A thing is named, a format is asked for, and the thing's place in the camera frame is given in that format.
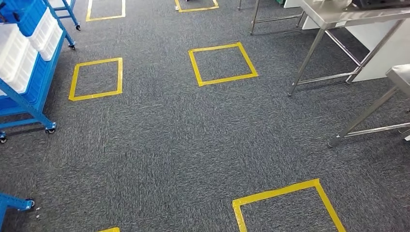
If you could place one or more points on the stainless steel workbench table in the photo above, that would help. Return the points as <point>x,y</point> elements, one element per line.
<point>400,75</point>

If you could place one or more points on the blue steel shelf rack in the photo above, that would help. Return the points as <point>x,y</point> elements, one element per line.
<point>9,201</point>

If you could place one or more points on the yellow floor tape square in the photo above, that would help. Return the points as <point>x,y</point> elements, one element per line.
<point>96,95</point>
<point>105,18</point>
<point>198,9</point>
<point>227,79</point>

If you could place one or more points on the green object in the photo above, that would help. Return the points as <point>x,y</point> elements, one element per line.
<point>281,2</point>

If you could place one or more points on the white label sticker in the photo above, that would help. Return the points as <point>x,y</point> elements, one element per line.
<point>341,24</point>

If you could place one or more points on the blue wheeled bin rack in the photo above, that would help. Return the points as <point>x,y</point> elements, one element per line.
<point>73,16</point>
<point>35,96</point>

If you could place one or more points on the white plastic bin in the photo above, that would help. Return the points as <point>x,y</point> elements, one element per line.
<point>45,35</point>
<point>12,54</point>

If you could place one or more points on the white cabinet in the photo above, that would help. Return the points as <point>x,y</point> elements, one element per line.
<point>395,57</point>

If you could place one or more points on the blue plastic bin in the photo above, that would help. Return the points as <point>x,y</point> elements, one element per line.
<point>29,16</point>

